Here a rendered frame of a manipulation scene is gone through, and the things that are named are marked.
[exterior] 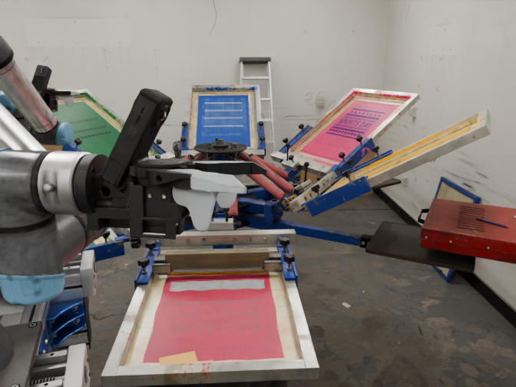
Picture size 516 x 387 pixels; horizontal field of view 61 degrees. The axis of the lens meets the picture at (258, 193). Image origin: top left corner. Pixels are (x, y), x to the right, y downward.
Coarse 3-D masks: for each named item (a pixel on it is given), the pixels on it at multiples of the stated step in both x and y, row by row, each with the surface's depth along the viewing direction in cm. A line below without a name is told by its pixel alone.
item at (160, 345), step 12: (168, 276) 176; (180, 276) 176; (192, 276) 176; (204, 276) 176; (216, 276) 176; (168, 288) 167; (168, 300) 159; (180, 300) 159; (192, 300) 159; (204, 300) 159; (156, 312) 152; (168, 312) 152; (156, 324) 145; (168, 324) 145; (156, 336) 139; (192, 336) 139; (204, 336) 139; (156, 348) 133; (168, 348) 133; (180, 348) 133; (192, 348) 133; (204, 348) 133; (144, 360) 128; (156, 360) 128; (204, 360) 128
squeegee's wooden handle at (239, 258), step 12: (168, 252) 173; (180, 252) 173; (192, 252) 173; (204, 252) 173; (216, 252) 173; (228, 252) 173; (240, 252) 174; (252, 252) 174; (264, 252) 174; (180, 264) 173; (192, 264) 174; (204, 264) 174; (216, 264) 174; (228, 264) 174; (240, 264) 175; (252, 264) 175
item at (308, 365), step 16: (144, 288) 160; (288, 288) 160; (288, 304) 156; (128, 320) 141; (304, 320) 141; (128, 336) 133; (304, 336) 133; (112, 352) 126; (304, 352) 126; (112, 368) 120; (128, 368) 120; (144, 368) 120; (160, 368) 120; (176, 368) 120; (192, 368) 120; (208, 368) 120; (224, 368) 120; (240, 368) 120; (256, 368) 120; (272, 368) 120; (288, 368) 120; (304, 368) 120; (112, 384) 118; (128, 384) 118; (144, 384) 118; (160, 384) 119; (176, 384) 119
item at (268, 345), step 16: (272, 304) 157; (272, 320) 147; (224, 336) 139; (240, 336) 139; (256, 336) 139; (272, 336) 139; (224, 352) 131; (240, 352) 131; (256, 352) 131; (272, 352) 131
